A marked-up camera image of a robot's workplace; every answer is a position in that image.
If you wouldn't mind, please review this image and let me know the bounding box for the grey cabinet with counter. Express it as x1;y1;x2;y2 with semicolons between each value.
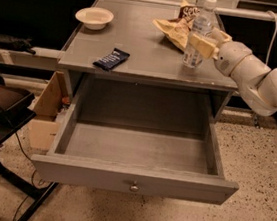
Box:
52;0;251;127

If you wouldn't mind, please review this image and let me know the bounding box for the brown chip bag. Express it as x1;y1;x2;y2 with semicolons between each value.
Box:
152;0;201;52

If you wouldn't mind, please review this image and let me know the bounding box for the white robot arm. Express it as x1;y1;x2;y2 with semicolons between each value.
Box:
188;27;277;116

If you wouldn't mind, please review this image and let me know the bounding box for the white bowl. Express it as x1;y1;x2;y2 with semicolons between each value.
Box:
75;7;114;30

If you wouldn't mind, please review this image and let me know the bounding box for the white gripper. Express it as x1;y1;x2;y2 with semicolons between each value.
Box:
189;27;253;76

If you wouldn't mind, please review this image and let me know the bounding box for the round metal drawer knob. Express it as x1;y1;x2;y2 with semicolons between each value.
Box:
129;182;139;193

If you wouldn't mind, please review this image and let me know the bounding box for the grey open drawer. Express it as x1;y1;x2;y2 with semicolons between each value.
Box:
28;67;251;207

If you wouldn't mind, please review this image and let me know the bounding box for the dark blue snack bar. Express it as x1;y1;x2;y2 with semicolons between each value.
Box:
93;48;130;71

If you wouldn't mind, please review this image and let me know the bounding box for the black desk with tray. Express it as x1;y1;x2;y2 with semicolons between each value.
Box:
0;74;58;221

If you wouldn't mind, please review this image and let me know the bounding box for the black floor cable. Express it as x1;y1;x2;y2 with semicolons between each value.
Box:
3;131;53;221

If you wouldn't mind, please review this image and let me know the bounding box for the white cable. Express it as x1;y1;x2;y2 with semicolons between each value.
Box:
260;9;277;67

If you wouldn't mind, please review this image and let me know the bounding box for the clear plastic water bottle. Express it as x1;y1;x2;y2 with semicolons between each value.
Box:
183;0;217;69

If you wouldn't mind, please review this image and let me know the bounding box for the cardboard box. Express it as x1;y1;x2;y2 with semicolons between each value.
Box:
28;71;70;151

